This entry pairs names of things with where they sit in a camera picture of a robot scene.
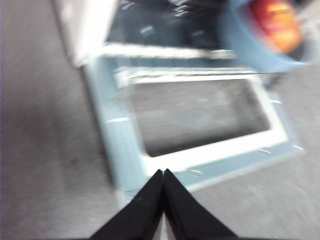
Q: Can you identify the cream Toshiba toaster oven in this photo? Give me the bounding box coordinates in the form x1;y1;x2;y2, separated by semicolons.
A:
51;0;241;70

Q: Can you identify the glass oven door with handle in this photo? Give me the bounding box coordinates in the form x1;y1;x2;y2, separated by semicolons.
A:
83;49;306;203

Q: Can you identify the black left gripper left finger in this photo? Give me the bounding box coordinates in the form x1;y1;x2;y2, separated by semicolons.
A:
91;169;164;240

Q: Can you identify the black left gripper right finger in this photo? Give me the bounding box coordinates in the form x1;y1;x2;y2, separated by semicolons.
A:
162;168;237;240

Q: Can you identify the red yellow apple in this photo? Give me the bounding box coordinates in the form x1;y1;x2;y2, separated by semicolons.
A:
249;0;305;55

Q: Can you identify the blue ribbed bowl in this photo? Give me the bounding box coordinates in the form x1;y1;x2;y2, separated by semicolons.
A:
219;0;320;73

